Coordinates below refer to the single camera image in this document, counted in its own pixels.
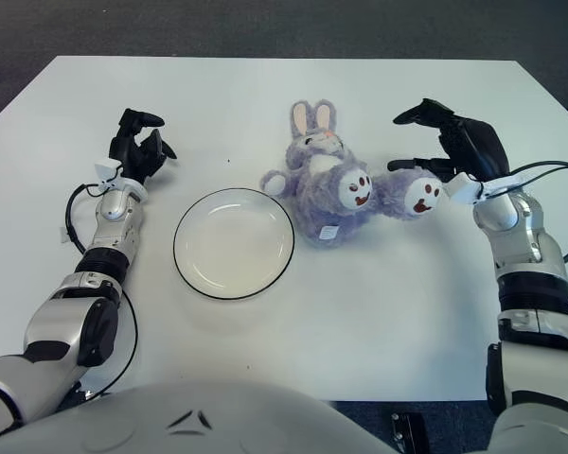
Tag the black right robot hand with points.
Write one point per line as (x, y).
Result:
(478, 146)

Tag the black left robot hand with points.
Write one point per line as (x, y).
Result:
(135, 153)

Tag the purple plush bunny doll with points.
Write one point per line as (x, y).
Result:
(322, 203)

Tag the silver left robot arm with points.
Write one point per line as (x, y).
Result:
(111, 220)

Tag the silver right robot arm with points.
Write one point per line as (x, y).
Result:
(525, 236)

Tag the white plate with black rim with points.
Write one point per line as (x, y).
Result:
(232, 246)

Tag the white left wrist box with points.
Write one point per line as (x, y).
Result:
(106, 170)

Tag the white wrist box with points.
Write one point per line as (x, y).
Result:
(464, 189)
(106, 170)

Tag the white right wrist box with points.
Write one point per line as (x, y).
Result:
(464, 189)

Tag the grey robot torso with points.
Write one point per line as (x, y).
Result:
(194, 425)

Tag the black metal bracket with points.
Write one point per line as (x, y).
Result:
(407, 432)

